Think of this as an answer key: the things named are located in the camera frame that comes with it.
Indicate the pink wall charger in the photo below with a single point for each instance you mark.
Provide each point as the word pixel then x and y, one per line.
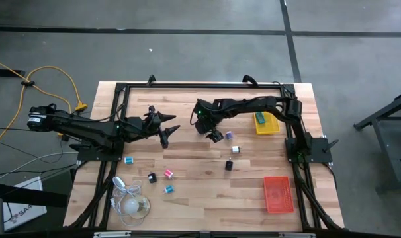
pixel 168 174

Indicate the black aluminium table frame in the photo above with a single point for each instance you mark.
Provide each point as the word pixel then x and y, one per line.
pixel 204 85

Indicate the clear round dish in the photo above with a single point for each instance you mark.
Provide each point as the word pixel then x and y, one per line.
pixel 147 205

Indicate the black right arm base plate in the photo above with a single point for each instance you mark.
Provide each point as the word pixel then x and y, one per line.
pixel 319 148

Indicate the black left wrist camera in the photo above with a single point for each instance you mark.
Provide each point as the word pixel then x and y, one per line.
pixel 151 115

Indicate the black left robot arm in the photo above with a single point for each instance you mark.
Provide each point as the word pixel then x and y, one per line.
pixel 88 127

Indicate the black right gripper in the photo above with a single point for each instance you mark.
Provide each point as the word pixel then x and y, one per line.
pixel 213 119

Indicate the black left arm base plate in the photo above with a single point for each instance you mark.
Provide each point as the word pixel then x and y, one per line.
pixel 88 155

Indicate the black table-level camera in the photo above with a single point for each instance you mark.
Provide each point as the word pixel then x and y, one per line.
pixel 204 234

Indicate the purple wall charger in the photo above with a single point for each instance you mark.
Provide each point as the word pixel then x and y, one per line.
pixel 229 135

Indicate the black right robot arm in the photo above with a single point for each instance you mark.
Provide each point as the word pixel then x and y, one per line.
pixel 253 103

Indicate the black clamp lever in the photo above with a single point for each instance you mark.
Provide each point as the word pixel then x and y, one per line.
pixel 331 145

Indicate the black floor beam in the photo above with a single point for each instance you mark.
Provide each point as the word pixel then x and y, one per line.
pixel 28 195

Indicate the white printed box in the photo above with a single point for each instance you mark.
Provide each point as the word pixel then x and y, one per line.
pixel 25 205

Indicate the silver bracket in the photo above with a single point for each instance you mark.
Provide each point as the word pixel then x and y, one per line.
pixel 296 235
pixel 112 234

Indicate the black floor bar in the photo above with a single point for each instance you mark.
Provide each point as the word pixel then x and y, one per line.
pixel 5 72

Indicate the black charger with white face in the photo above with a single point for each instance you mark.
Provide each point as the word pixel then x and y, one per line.
pixel 151 178

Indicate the orange plastic basket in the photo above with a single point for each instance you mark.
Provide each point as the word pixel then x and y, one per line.
pixel 278 195

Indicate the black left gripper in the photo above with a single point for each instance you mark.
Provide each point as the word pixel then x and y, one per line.
pixel 144 126

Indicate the green box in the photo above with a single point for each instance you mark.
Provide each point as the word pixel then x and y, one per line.
pixel 260 118

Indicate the yellow plastic basket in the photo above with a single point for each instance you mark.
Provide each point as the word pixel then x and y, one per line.
pixel 271 127

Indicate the black metal bench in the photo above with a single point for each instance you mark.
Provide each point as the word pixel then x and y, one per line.
pixel 392 139

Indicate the black wall charger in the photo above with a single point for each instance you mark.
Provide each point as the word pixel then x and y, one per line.
pixel 229 165

